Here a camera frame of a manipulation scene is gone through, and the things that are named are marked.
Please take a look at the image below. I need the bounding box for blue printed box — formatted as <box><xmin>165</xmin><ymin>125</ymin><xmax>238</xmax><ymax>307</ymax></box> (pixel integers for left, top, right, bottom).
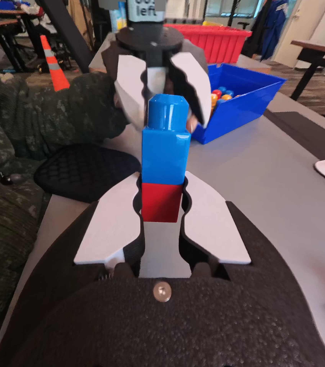
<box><xmin>109</xmin><ymin>1</ymin><xmax>127</xmax><ymax>31</ymax></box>

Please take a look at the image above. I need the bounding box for blue mega block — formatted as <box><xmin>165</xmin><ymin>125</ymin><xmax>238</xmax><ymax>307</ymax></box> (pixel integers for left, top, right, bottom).
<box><xmin>141</xmin><ymin>93</ymin><xmax>191</xmax><ymax>183</ymax></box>

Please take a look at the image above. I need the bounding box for pile of mega blocks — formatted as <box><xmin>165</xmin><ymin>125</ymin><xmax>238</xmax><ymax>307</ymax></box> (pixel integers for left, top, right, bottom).
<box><xmin>209</xmin><ymin>86</ymin><xmax>240</xmax><ymax>115</ymax></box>

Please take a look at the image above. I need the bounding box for dark wooden desk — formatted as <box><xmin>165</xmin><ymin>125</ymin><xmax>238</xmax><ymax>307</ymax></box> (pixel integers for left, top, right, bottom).
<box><xmin>290</xmin><ymin>40</ymin><xmax>325</xmax><ymax>101</ymax></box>

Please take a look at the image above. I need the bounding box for blue hanging jacket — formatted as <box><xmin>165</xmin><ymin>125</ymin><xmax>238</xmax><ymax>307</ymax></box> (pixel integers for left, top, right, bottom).
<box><xmin>258</xmin><ymin>0</ymin><xmax>288</xmax><ymax>60</ymax></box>

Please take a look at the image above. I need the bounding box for red mega block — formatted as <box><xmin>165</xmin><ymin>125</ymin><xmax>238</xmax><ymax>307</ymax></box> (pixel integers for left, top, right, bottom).
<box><xmin>141</xmin><ymin>182</ymin><xmax>184</xmax><ymax>222</ymax></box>

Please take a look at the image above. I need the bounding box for blue plastic bin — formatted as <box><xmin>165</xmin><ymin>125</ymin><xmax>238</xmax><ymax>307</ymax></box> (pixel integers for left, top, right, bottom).
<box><xmin>191</xmin><ymin>63</ymin><xmax>287</xmax><ymax>144</ymax></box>

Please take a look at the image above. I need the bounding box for orange traffic cone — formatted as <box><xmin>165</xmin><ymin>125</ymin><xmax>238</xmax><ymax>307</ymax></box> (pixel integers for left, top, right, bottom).
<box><xmin>40</xmin><ymin>35</ymin><xmax>71</xmax><ymax>92</ymax></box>

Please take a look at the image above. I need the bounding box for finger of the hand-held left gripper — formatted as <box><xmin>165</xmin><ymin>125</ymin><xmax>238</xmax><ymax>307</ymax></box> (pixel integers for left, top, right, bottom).
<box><xmin>113</xmin><ymin>54</ymin><xmax>148</xmax><ymax>128</ymax></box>
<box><xmin>169</xmin><ymin>52</ymin><xmax>212</xmax><ymax>128</ymax></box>

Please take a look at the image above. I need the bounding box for black slanted stand leg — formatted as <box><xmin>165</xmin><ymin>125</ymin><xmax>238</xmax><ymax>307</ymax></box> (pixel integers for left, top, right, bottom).
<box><xmin>40</xmin><ymin>0</ymin><xmax>94</xmax><ymax>73</ymax></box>

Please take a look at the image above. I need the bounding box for person's left hand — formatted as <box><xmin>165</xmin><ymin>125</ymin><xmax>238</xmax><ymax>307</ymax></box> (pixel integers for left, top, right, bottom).
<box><xmin>186</xmin><ymin>113</ymin><xmax>200</xmax><ymax>131</ymax></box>

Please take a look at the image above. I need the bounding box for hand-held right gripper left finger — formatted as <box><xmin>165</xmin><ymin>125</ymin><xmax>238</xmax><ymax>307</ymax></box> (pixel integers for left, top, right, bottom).
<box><xmin>73</xmin><ymin>172</ymin><xmax>146</xmax><ymax>272</ymax></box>

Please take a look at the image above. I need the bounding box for red plastic bin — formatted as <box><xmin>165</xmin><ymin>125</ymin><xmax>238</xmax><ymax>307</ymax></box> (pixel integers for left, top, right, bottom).
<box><xmin>164</xmin><ymin>24</ymin><xmax>252</xmax><ymax>63</ymax></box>

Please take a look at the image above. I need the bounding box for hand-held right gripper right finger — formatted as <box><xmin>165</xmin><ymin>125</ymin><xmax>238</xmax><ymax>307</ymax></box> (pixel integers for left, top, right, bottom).
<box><xmin>180</xmin><ymin>171</ymin><xmax>252</xmax><ymax>265</ymax></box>

